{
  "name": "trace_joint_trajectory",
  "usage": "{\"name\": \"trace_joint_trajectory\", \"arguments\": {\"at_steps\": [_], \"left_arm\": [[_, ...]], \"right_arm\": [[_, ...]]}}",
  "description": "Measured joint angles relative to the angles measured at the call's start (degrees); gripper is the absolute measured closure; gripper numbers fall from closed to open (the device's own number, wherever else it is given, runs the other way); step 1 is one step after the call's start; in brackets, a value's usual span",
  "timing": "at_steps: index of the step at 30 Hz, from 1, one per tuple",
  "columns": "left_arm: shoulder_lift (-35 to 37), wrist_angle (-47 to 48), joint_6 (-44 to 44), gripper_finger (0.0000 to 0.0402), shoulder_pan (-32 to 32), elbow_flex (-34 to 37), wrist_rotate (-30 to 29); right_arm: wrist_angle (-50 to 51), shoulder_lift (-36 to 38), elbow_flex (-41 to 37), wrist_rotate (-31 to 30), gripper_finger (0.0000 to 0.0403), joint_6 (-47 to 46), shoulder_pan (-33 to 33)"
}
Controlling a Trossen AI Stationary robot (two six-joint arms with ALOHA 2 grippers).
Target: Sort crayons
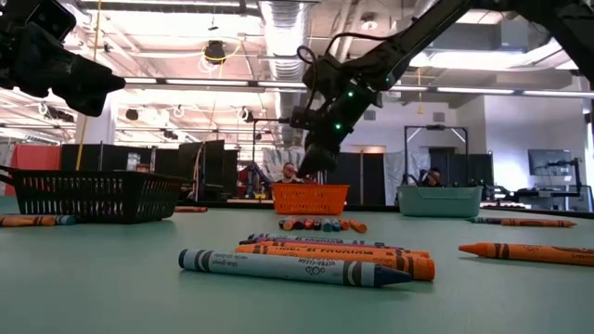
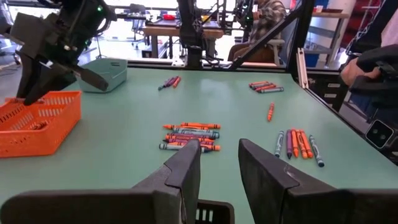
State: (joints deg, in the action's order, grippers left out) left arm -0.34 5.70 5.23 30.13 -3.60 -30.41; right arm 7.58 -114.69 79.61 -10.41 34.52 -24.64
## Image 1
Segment silver flexible ventilation duct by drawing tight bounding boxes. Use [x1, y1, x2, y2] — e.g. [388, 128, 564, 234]
[257, 0, 311, 148]

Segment person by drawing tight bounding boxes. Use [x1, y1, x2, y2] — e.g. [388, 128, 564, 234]
[277, 161, 303, 185]
[420, 166, 445, 187]

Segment red partition panel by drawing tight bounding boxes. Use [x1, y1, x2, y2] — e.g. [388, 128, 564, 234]
[9, 144, 62, 196]

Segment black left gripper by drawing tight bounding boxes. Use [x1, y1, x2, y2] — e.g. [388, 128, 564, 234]
[0, 22, 126, 117]

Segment black ceiling dome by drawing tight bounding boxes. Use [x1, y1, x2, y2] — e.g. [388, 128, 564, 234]
[203, 40, 227, 66]

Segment orange mesh basket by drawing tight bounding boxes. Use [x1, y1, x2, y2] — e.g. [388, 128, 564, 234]
[271, 183, 351, 216]

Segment teal plastic bin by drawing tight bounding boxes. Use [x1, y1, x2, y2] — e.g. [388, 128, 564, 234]
[396, 185, 484, 219]

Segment white column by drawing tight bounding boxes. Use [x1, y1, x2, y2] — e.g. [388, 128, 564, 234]
[73, 99, 116, 146]

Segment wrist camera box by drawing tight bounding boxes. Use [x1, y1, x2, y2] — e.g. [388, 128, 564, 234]
[25, 0, 78, 44]
[289, 105, 326, 134]

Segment blue green crayon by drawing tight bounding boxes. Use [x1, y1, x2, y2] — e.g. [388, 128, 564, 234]
[178, 248, 413, 289]

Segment grey rectangular duct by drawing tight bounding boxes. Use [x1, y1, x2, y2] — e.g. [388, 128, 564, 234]
[445, 20, 535, 52]

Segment teal table mat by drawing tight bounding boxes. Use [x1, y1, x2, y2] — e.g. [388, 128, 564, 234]
[0, 197, 594, 334]

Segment white plastic sheet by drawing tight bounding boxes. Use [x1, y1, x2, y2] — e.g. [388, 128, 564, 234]
[383, 150, 431, 186]
[262, 146, 321, 185]

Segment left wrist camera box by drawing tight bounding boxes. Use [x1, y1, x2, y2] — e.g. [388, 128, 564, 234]
[25, 0, 78, 44]

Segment long ceiling light strip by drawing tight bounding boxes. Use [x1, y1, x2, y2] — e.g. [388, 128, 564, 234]
[119, 76, 594, 99]

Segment dark flat monitor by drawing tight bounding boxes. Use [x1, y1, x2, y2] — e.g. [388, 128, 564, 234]
[527, 148, 575, 177]

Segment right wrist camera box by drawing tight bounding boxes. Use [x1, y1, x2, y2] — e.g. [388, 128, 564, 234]
[289, 105, 326, 134]

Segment black mesh basket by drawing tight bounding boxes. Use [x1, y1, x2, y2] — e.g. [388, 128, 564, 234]
[0, 165, 187, 225]

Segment dark panel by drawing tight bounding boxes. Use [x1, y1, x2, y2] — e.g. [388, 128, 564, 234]
[429, 147, 494, 187]
[327, 151, 387, 208]

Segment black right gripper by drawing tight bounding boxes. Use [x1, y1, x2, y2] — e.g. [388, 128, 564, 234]
[297, 87, 372, 180]

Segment black partition panels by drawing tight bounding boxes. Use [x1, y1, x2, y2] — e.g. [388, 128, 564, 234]
[59, 140, 240, 201]

